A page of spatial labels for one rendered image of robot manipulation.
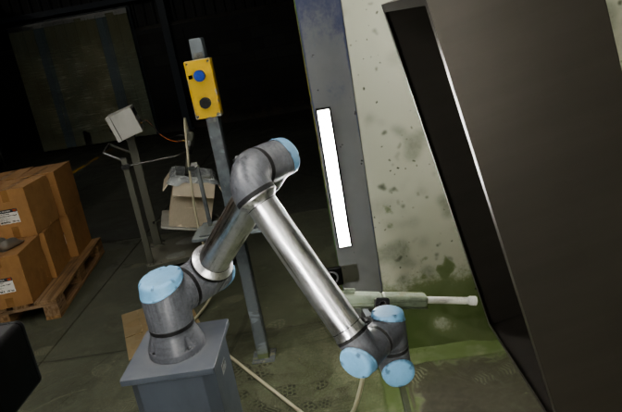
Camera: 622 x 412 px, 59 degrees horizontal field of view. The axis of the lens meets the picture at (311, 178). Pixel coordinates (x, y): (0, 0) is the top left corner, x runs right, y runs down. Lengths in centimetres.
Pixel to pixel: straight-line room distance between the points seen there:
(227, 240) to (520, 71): 101
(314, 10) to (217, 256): 106
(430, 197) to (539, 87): 126
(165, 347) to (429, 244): 124
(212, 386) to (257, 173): 78
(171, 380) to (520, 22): 144
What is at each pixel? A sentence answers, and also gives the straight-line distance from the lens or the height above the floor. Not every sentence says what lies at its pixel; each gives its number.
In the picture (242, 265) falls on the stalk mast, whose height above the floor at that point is 54.
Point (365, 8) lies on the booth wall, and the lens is 232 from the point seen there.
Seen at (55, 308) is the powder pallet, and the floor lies 7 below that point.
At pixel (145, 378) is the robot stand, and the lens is 192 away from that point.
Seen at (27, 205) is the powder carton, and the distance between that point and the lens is 440.
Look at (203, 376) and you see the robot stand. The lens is 189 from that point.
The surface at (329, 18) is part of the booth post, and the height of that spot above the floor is 163.
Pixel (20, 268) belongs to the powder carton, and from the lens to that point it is 415.
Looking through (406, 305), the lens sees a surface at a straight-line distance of 191.
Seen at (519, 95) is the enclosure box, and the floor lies 139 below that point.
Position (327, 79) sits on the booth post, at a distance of 232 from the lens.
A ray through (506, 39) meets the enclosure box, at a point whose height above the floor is 151.
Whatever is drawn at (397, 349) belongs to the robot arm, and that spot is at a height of 73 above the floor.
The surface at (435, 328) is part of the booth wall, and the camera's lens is 274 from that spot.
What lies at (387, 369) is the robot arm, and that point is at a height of 68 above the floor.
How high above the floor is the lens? 161
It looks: 15 degrees down
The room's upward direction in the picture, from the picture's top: 10 degrees counter-clockwise
